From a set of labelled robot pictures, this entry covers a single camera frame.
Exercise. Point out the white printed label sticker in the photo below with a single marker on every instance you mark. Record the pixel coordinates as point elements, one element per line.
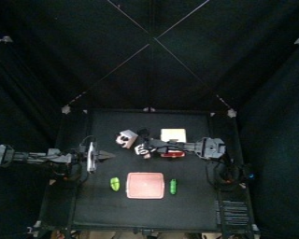
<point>235,212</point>

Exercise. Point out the pink square plate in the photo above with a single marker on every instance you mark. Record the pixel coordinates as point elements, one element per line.
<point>146,185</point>

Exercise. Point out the wooden box with red drawer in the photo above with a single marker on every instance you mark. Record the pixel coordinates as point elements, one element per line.
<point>172,138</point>

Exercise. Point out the dark green toy cucumber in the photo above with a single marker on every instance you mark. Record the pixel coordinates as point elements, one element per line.
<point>172,186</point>

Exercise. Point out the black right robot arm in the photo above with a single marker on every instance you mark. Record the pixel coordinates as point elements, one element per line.
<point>199,147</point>

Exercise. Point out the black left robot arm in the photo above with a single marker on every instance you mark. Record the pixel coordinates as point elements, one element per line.
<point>29,156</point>

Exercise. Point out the light green toy vegetable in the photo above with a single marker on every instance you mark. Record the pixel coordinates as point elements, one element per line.
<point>115,184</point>

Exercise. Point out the small blue glowing device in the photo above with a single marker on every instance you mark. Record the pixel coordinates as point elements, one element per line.
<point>251,176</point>

